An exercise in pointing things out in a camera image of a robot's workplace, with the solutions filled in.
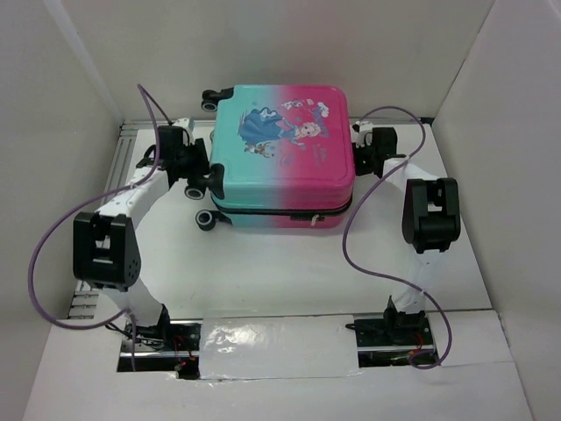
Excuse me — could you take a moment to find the pink hard-shell suitcase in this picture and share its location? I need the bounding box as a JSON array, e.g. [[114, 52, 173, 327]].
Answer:
[[185, 84, 355, 231]]

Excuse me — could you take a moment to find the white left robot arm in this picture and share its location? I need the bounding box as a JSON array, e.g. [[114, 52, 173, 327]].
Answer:
[[73, 125, 209, 350]]

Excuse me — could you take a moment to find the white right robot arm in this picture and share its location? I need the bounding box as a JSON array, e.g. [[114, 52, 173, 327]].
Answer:
[[381, 162, 461, 344]]

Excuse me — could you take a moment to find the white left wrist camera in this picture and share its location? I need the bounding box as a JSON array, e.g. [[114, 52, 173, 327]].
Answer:
[[174, 118, 194, 145]]

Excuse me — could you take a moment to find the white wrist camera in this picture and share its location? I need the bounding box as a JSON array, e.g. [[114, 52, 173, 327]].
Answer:
[[351, 121, 375, 148], [174, 118, 194, 145]]

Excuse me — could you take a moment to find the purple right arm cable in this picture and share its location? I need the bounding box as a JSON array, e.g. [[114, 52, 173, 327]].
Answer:
[[342, 104, 454, 370]]

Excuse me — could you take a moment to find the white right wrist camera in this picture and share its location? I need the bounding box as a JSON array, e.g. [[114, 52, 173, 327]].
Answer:
[[351, 121, 375, 148]]

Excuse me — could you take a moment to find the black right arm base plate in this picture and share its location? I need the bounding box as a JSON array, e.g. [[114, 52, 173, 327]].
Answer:
[[345, 297, 438, 368]]

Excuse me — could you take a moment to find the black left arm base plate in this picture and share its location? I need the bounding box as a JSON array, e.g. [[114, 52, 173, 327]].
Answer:
[[105, 321, 202, 381]]

